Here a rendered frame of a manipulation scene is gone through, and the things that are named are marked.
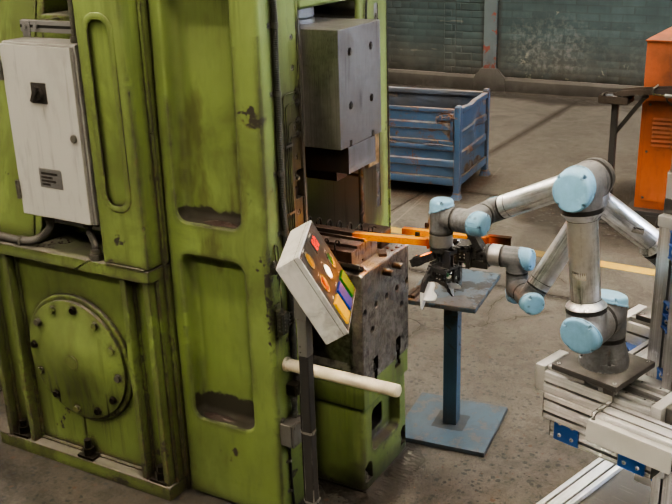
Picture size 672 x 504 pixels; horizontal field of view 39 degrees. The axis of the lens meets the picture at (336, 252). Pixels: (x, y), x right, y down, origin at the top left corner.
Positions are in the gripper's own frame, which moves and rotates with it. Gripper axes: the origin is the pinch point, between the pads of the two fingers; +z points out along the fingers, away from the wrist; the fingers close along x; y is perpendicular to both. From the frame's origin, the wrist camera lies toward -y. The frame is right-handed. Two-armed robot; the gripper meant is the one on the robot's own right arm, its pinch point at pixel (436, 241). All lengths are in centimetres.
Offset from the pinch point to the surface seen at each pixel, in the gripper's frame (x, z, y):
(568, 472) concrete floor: 33, -40, 104
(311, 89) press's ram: -16, 37, -55
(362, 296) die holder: -16.0, 21.9, 18.2
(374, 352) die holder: -8, 22, 44
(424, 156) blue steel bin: 351, 169, 74
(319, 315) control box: -71, 6, -1
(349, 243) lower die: -6.5, 31.4, 2.6
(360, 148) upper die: -3.3, 26.6, -32.4
